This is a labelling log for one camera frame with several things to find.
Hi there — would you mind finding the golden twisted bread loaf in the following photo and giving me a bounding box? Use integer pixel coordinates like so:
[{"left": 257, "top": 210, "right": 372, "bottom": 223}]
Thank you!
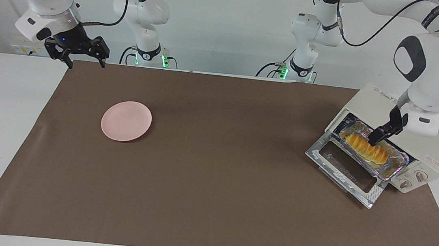
[{"left": 342, "top": 132, "right": 391, "bottom": 166}]

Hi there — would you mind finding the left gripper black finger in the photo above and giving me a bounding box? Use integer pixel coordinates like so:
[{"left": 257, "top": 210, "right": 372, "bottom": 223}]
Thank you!
[{"left": 367, "top": 123, "right": 393, "bottom": 149}]

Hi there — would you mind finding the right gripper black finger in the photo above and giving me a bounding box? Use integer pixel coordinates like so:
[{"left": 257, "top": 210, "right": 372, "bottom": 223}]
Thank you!
[
  {"left": 42, "top": 38, "right": 76, "bottom": 70},
  {"left": 91, "top": 36, "right": 112, "bottom": 69}
]

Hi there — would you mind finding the aluminium foil tray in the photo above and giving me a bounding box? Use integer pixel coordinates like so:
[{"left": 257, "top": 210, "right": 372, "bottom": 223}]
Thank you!
[{"left": 335, "top": 119, "right": 414, "bottom": 185}]

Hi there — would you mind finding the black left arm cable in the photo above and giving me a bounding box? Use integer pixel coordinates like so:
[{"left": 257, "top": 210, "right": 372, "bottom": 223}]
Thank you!
[{"left": 332, "top": 0, "right": 439, "bottom": 56}]

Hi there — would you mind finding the pink round plate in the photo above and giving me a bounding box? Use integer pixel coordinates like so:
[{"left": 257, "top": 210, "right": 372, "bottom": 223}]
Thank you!
[{"left": 99, "top": 98, "right": 154, "bottom": 145}]

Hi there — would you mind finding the glass oven door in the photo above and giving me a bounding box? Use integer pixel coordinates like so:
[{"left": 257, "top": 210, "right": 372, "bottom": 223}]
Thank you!
[{"left": 300, "top": 128, "right": 396, "bottom": 211}]

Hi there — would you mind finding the white wall socket box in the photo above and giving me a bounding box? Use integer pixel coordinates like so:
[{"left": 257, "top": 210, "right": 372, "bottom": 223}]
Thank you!
[{"left": 10, "top": 34, "right": 56, "bottom": 59}]

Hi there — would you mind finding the brown table mat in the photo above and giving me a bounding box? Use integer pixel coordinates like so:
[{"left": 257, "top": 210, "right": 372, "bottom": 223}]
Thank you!
[{"left": 0, "top": 51, "right": 439, "bottom": 246}]

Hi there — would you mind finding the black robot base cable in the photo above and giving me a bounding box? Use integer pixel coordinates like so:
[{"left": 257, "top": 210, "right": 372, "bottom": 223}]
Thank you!
[
  {"left": 118, "top": 45, "right": 139, "bottom": 66},
  {"left": 254, "top": 42, "right": 298, "bottom": 81}
]

